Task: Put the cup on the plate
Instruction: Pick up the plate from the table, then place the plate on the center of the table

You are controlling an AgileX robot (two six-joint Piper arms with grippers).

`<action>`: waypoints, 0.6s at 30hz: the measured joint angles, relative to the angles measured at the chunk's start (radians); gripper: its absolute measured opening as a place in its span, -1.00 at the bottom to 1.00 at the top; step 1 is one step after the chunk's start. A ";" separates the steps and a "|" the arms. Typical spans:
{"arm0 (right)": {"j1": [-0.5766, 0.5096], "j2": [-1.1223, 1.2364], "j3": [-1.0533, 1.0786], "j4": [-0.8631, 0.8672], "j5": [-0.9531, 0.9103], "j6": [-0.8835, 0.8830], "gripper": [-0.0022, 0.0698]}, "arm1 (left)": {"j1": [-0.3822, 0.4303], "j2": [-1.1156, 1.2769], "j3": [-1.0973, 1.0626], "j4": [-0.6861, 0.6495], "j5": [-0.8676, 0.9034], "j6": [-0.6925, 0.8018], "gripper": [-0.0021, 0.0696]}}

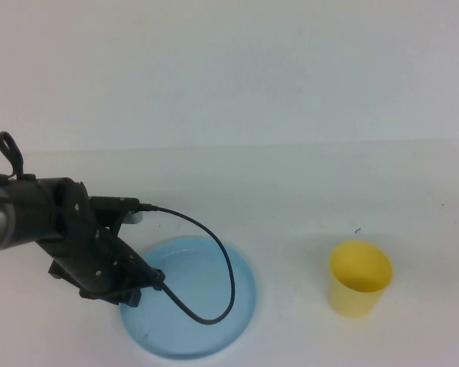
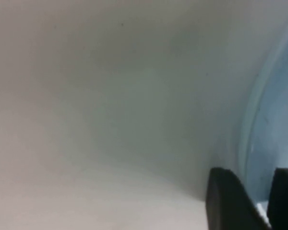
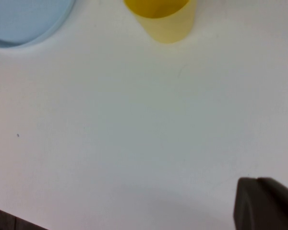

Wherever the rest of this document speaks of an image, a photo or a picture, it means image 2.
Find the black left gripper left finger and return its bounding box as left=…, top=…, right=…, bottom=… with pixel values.
left=205, top=167, right=272, bottom=230

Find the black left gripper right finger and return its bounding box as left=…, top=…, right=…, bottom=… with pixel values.
left=266, top=167, right=288, bottom=230

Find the light blue round plate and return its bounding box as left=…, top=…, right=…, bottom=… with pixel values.
left=240, top=11, right=288, bottom=207

